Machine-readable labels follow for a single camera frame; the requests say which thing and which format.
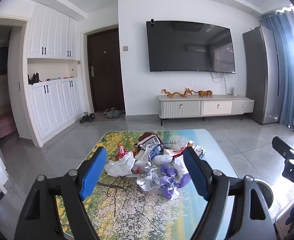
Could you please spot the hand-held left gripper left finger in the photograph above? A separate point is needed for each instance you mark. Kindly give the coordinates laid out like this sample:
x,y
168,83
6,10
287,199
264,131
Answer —
x,y
94,172

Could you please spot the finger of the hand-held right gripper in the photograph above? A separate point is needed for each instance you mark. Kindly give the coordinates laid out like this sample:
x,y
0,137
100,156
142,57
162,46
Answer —
x,y
281,147

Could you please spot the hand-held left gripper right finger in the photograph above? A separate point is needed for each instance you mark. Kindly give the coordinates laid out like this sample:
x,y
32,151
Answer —
x,y
195,172

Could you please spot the small white plastic bag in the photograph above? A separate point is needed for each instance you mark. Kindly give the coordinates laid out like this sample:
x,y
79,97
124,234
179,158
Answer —
x,y
179,165
163,159

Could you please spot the purple plastic bag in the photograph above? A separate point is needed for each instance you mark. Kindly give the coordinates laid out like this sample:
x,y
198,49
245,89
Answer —
x,y
172,180

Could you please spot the large white plastic bag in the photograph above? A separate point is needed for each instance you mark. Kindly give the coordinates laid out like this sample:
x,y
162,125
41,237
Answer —
x,y
119,166

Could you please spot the red snack wrapper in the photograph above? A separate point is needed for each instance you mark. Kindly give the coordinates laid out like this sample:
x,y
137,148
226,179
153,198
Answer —
x,y
120,151

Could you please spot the round grey trash bin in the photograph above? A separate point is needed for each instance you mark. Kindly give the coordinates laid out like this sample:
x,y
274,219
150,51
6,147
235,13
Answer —
x,y
265,192

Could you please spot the blue white snack packet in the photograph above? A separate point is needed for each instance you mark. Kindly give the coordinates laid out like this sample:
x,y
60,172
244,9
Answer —
x,y
153,152

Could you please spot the clear plastic wrapper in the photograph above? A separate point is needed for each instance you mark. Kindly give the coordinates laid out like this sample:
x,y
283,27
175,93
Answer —
x,y
143,170

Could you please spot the white printed plastic wrapper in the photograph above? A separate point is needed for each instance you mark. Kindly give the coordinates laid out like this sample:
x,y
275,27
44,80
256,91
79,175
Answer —
x,y
147,183

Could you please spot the dark red snack bag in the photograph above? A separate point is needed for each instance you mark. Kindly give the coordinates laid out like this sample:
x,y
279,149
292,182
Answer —
x,y
147,138

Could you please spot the black shoe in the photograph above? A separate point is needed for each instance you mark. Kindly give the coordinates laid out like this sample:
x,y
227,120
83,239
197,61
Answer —
x,y
91,116
84,119

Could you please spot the blue curtain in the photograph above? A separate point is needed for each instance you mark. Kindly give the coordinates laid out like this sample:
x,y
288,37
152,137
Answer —
x,y
284,80

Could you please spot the grey slipper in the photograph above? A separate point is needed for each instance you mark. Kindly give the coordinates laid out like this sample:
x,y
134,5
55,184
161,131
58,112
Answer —
x,y
111,115
119,113

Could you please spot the tan slipper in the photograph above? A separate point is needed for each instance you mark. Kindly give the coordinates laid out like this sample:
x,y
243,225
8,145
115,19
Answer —
x,y
107,111
112,109

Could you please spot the white television stand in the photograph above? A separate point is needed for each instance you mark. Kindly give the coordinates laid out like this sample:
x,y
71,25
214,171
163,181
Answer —
x,y
181,107

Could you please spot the small white upright device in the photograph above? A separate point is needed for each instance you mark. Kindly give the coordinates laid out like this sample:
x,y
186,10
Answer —
x,y
233,91

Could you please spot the grey refrigerator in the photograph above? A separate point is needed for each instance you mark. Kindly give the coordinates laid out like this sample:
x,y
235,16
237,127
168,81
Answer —
x,y
256,75

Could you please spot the golden tiger figurine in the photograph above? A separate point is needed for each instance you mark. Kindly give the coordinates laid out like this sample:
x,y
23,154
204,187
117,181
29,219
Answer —
x,y
205,93

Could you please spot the golden dragon figurine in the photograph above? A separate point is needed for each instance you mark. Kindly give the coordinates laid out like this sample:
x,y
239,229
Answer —
x,y
187,91
172,94

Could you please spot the dark brown entrance door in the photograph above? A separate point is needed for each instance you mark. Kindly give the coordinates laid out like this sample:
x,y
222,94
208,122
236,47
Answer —
x,y
104,80

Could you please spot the pink bedding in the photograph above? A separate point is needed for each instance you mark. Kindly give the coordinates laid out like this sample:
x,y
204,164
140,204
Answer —
x,y
3,126

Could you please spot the dark handbag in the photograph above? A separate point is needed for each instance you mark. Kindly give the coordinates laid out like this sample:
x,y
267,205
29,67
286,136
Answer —
x,y
35,78

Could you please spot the white wall cabinet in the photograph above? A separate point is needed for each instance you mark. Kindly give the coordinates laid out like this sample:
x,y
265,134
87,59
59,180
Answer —
x,y
49,105

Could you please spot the wall-mounted black television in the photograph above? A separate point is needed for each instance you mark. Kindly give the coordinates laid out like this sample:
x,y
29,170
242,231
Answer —
x,y
190,47

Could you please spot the wall switch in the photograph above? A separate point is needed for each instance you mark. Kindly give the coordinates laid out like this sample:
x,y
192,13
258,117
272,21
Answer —
x,y
125,47

